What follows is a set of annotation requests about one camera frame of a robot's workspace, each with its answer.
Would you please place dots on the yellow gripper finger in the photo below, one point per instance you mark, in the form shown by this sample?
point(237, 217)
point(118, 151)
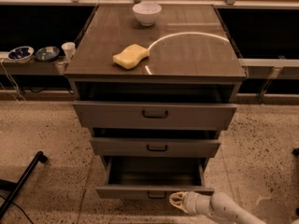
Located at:
point(177, 197)
point(178, 205)

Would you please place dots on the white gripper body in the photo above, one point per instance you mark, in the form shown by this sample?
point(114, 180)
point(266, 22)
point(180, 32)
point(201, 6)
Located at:
point(192, 201)

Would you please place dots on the grey bottom drawer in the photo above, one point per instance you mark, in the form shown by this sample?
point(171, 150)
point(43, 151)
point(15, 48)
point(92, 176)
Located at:
point(152, 177)

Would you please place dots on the grey drawer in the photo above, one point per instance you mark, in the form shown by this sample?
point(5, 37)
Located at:
point(152, 177)
point(142, 143)
point(155, 116)

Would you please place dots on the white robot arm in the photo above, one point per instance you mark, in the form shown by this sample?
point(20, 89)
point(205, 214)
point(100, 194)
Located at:
point(219, 207)

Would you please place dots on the grey drawer cabinet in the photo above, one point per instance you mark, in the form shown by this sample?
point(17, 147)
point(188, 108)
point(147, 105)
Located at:
point(191, 60)

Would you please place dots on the grey middle drawer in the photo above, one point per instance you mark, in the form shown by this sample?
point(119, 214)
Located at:
point(142, 143)

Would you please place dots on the grey top drawer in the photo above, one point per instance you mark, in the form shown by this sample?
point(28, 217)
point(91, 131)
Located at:
point(155, 116)

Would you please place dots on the yellow sponge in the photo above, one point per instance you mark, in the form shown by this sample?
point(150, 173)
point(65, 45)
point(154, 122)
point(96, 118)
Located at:
point(131, 56)

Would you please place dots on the black stand leg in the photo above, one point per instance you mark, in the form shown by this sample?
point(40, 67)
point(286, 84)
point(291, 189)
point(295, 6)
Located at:
point(13, 188)

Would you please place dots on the white paper cup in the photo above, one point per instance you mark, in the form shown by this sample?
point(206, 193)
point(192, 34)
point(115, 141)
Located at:
point(69, 49)

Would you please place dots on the white bowl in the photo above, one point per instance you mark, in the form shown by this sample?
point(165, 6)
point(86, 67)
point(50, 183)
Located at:
point(147, 13)

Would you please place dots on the dark glazed bowl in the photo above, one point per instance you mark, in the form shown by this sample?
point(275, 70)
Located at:
point(47, 54)

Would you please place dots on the grey side shelf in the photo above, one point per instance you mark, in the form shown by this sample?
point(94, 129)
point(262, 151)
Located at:
point(34, 67)

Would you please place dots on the blue patterned bowl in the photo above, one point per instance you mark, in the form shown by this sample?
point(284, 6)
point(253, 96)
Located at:
point(21, 54)

